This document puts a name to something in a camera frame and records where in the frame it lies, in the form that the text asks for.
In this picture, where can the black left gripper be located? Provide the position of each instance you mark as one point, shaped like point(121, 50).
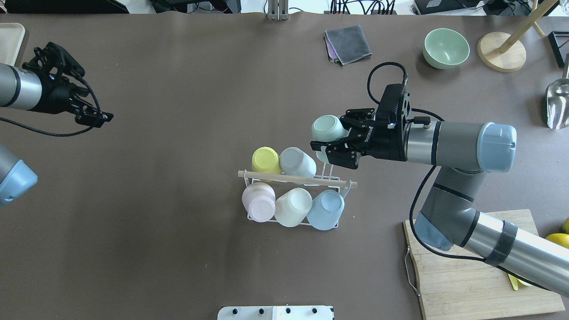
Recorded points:
point(54, 96)

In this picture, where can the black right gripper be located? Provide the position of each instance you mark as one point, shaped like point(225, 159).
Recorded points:
point(383, 143)

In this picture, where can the green cup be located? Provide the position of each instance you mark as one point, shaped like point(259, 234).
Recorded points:
point(327, 128)

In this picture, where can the pink cup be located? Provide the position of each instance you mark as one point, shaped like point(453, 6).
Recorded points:
point(259, 200)

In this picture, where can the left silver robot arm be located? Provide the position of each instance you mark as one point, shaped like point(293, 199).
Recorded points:
point(21, 91)

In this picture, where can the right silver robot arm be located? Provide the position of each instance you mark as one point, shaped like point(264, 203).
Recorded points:
point(465, 153)

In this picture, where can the grey cup on rack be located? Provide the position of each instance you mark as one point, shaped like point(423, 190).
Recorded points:
point(295, 162)

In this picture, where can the light blue cup on rack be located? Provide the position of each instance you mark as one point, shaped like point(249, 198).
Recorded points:
point(326, 210)

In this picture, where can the yellow cup on rack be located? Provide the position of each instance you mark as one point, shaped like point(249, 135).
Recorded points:
point(266, 159)

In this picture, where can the white cup on rack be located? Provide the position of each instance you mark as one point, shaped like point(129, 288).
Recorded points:
point(292, 207)

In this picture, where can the white plastic tray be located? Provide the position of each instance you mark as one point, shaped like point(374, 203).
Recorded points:
point(11, 38)

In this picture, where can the grey folded cloth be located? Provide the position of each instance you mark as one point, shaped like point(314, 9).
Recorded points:
point(347, 45)

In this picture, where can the green bowl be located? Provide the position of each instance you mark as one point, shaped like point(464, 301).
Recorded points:
point(445, 49)

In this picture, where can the wooden mug tree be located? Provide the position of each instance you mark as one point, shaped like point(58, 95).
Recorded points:
point(504, 52)

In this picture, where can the wooden cutting board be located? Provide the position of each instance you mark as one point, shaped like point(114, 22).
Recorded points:
point(452, 289)

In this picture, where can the metal scoop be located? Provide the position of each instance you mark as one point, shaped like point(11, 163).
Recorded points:
point(557, 100)

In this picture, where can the yellow plastic knife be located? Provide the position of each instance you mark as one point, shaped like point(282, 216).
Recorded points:
point(513, 281)

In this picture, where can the black glass rack tray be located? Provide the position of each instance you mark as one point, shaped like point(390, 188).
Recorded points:
point(557, 41)

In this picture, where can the yellow lemon lower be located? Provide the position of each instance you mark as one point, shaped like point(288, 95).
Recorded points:
point(565, 226)

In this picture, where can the yellow lemon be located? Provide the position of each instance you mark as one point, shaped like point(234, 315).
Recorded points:
point(561, 239)
point(565, 226)

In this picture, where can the yellow lemon upper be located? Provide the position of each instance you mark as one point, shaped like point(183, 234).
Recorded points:
point(561, 239)

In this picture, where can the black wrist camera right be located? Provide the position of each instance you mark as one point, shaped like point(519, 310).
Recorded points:
point(395, 104)

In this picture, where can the white wire cup rack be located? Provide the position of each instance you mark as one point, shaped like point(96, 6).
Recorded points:
point(314, 185)

